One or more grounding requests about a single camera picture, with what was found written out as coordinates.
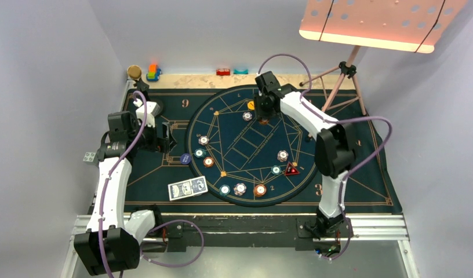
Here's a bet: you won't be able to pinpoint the teal chips seat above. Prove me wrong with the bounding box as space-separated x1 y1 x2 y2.
194 148 206 158
271 165 282 175

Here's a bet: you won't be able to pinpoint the round blue poker mat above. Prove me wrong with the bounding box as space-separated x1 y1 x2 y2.
182 85 321 207

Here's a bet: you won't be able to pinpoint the red dealer button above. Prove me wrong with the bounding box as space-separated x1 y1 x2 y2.
284 162 300 176

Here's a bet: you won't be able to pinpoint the purple cable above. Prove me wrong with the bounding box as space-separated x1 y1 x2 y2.
256 53 393 262
96 89 205 278

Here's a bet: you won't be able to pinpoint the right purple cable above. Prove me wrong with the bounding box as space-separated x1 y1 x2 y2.
256 53 393 262

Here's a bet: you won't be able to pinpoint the orange green blue toy blocks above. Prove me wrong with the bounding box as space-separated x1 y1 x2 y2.
146 64 162 82

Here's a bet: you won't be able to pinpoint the teal toy block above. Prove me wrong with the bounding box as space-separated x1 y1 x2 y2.
233 68 249 75

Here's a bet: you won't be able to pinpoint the pink chips seat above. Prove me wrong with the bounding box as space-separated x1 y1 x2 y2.
242 111 253 121
198 136 209 146
277 150 289 162

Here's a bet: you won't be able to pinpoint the black aluminium mounting rail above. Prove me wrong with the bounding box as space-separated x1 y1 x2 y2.
138 214 354 254

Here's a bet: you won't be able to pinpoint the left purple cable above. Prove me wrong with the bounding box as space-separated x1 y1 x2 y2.
96 89 205 278

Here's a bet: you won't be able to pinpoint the dark green rectangular poker mat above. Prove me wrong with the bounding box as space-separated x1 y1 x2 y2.
119 88 403 215

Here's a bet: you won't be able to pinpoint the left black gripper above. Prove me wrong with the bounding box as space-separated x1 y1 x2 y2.
128 117 176 153

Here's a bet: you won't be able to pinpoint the pink music stand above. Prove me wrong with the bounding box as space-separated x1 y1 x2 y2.
299 1 469 112

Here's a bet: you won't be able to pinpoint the blue playing card deck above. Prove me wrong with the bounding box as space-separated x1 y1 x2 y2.
168 176 208 201

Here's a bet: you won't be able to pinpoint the pink blue poker chip stack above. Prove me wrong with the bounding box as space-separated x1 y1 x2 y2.
234 183 247 196

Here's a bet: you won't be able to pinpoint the teal poker chip stack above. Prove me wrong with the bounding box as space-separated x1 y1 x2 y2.
219 184 231 196

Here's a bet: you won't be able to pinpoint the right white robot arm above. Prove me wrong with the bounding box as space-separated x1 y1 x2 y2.
254 71 356 236

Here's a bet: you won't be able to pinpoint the purple small blind button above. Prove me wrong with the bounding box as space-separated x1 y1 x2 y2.
180 153 192 165

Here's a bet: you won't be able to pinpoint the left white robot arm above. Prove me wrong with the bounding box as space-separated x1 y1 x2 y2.
74 99 176 276

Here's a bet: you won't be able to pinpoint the grey lego brick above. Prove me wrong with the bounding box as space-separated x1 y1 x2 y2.
83 152 98 166

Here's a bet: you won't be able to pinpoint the red toy block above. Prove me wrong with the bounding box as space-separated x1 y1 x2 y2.
216 68 231 76

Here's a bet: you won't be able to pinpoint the orange poker chip stack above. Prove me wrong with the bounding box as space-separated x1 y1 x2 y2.
253 184 267 197

